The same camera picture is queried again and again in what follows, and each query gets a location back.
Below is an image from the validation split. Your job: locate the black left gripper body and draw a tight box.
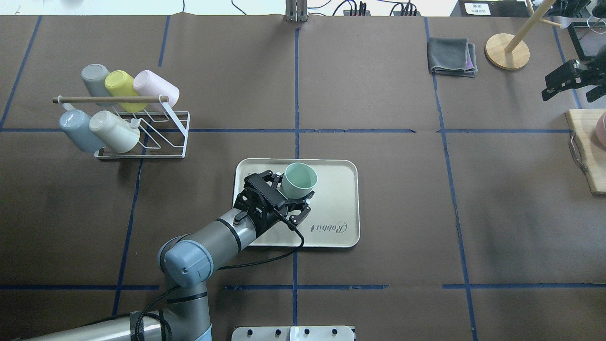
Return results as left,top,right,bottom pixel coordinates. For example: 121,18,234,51
233,173,286,237

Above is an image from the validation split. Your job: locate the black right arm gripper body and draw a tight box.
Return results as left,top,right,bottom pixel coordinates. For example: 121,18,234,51
542,57,606,103

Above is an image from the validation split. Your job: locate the green cup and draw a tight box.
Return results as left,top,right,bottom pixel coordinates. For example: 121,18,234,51
281,162,318,199

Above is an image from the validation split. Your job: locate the cream rabbit tray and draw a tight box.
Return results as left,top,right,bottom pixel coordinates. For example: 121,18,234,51
233,158,361,248

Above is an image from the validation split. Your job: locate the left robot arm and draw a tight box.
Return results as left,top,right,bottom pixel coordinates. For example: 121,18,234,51
37,170,314,341

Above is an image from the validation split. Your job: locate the pink cup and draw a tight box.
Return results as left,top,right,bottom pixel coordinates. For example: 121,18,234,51
134,70,180,108

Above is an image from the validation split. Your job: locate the cream cup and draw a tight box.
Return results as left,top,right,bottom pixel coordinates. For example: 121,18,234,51
89,110,140,153

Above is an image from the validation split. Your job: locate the yellow cup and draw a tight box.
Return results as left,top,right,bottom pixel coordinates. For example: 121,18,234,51
104,71,148,113

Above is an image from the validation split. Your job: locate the light blue cup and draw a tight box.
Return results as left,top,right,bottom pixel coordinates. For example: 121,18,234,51
59,109,106,153

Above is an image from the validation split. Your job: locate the grey cup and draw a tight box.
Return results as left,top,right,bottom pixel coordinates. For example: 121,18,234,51
80,64,111,97

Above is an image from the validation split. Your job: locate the wooden cutting board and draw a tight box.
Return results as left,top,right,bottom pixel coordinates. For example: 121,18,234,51
565,108,606,196

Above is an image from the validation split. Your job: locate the pink bowl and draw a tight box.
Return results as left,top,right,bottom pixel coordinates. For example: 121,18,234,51
595,112,606,148

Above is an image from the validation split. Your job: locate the wooden mug tree stand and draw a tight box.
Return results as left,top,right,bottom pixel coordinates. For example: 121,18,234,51
484,0,562,71

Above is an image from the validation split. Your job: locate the grey folded cloth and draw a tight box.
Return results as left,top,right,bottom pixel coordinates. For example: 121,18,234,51
427,37,478,78

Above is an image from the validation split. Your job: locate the black box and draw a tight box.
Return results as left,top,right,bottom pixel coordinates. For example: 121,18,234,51
450,0,530,18

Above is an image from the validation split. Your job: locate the white wire cup rack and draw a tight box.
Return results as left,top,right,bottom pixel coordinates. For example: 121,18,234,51
52,96,190,159

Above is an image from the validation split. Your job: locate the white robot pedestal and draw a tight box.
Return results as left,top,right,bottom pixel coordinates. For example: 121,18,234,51
231,325,356,341

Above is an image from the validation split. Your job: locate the aluminium frame post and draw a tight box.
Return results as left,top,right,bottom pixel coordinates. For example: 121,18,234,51
285,0,309,22

